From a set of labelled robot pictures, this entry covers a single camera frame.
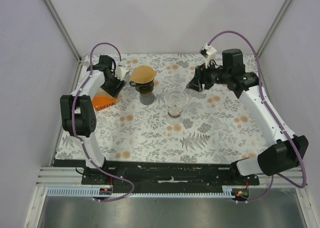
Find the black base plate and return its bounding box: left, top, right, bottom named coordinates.
left=53, top=159, right=260, bottom=193

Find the floral tablecloth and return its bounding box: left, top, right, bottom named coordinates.
left=55, top=53, right=283, bottom=167

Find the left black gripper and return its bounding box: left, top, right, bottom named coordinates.
left=100, top=72, right=127, bottom=100

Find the brown paper coffee filter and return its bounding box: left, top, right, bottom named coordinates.
left=130, top=65, right=157, bottom=84

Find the clear glass carafe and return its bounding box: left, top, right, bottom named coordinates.
left=164, top=89, right=189, bottom=116

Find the right aluminium frame post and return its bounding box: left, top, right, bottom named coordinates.
left=257, top=0, right=294, bottom=58

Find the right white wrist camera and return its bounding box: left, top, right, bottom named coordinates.
left=200, top=43, right=217, bottom=68

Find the orange coffee filter pack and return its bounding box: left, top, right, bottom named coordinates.
left=92, top=88, right=122, bottom=112

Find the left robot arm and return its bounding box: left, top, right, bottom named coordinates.
left=60, top=55, right=126, bottom=185

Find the dark green coffee dripper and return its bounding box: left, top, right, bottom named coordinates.
left=129, top=80, right=154, bottom=94

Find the left aluminium frame post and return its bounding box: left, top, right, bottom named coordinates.
left=37, top=0, right=82, bottom=60

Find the glass cup with brown band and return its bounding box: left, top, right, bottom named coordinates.
left=166, top=107, right=183, bottom=126

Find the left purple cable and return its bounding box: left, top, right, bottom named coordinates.
left=71, top=42, right=135, bottom=203

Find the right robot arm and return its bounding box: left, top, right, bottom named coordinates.
left=186, top=44, right=309, bottom=185

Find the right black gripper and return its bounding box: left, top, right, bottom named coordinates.
left=186, top=60, right=231, bottom=93

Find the purple cable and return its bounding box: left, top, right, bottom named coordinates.
left=207, top=30, right=308, bottom=204
left=71, top=42, right=135, bottom=203

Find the aluminium frame post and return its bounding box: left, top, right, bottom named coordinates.
left=37, top=0, right=82, bottom=60
left=257, top=0, right=294, bottom=58

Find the white slotted cable duct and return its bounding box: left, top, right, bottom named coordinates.
left=46, top=186, right=249, bottom=199

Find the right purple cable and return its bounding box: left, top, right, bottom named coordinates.
left=207, top=30, right=308, bottom=204

